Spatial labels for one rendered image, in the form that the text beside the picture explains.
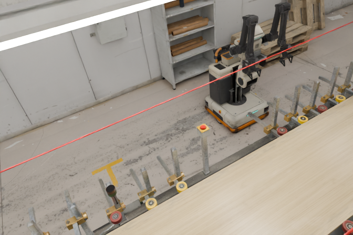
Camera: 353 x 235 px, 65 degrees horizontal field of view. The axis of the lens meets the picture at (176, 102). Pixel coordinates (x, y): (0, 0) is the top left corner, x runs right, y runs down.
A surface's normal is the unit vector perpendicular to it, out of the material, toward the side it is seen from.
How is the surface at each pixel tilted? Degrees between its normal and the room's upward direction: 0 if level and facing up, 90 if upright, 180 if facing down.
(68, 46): 90
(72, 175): 0
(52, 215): 0
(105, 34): 90
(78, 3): 61
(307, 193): 0
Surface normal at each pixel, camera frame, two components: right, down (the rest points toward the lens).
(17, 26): 0.37, 0.04
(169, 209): -0.11, -0.79
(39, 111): 0.49, 0.48
